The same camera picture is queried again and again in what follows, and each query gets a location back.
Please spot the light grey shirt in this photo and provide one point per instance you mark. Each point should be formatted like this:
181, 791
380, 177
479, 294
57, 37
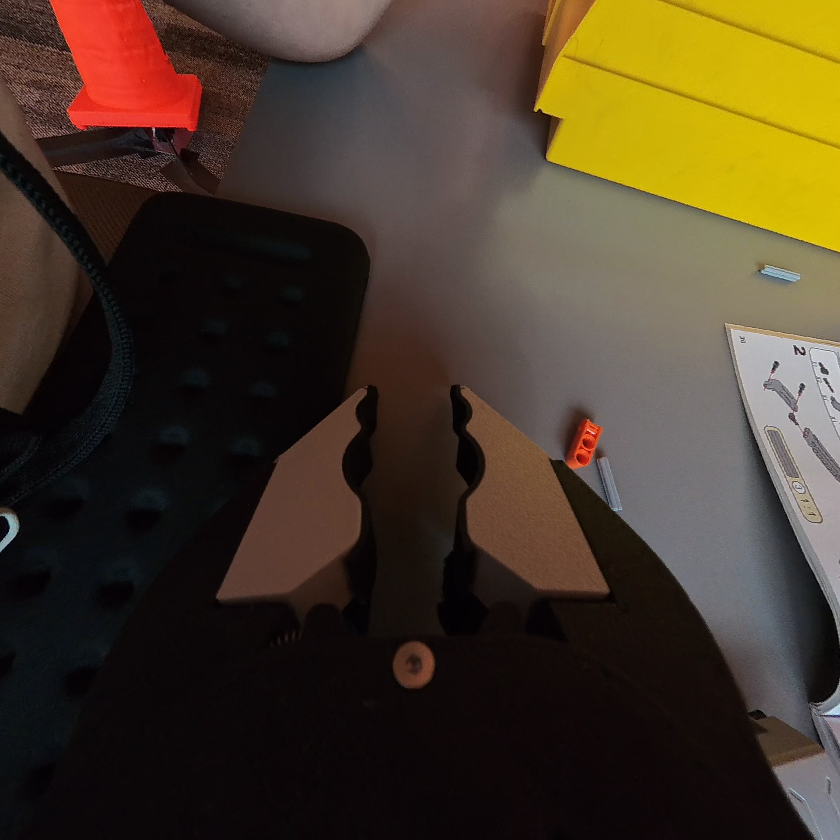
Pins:
33, 262

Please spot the small orange toy beam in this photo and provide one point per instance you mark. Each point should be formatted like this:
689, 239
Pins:
583, 444

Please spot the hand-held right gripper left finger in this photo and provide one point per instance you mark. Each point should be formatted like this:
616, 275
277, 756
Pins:
295, 531

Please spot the person's left forearm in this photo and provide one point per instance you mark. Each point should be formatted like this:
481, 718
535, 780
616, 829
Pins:
282, 29

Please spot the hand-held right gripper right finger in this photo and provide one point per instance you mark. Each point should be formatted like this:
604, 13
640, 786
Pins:
531, 531

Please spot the light grey toy axle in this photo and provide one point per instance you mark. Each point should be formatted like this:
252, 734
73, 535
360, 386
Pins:
609, 484
779, 274

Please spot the orange traffic cone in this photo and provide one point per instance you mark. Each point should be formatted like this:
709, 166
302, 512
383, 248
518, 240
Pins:
124, 65

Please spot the building instruction booklet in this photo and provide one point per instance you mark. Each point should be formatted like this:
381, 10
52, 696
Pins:
787, 407

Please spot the grey toy panel assembly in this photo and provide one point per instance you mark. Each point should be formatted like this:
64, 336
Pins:
794, 774

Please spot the yellow plastic bin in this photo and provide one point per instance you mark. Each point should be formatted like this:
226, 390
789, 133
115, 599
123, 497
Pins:
689, 98

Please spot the black tripod legs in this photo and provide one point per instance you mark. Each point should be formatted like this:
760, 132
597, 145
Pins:
98, 148

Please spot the black studded foam mat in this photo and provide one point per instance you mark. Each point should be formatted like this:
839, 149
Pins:
229, 328

